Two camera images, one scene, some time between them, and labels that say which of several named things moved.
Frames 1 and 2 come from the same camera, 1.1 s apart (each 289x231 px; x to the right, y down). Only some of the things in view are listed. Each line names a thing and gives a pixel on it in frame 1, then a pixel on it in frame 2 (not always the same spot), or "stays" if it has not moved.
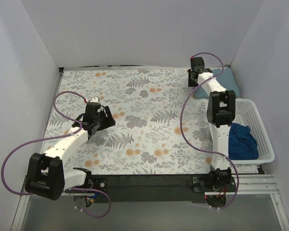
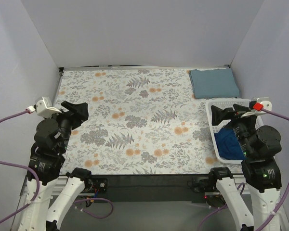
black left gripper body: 105,121 -> 71,115
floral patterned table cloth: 159,128 stays
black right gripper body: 191,78 -> 231,118
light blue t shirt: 225,78 stays
